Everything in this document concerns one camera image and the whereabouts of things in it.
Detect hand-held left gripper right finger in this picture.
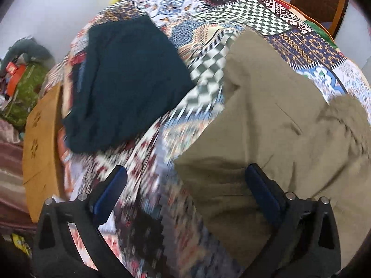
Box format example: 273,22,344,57
245,163,342,278

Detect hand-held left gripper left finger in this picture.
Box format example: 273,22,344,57
32,164,129,278

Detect khaki pants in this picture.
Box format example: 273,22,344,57
174,27,371,278

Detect wooden lap desk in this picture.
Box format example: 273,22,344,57
22,82,69,223

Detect dark navy garment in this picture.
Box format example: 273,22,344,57
62,15,195,154

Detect striped brown curtain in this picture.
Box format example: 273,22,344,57
0,118,39,233

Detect yellow packet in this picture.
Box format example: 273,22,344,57
12,233,32,259

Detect green patterned storage bag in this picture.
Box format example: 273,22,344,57
0,62,52,131

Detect orange box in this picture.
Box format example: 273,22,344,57
6,62,27,97

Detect grey neck pillow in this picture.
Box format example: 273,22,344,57
7,38,55,68

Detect patchwork bedspread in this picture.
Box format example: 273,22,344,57
41,0,371,278

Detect brown wooden door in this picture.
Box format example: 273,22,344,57
290,0,349,40

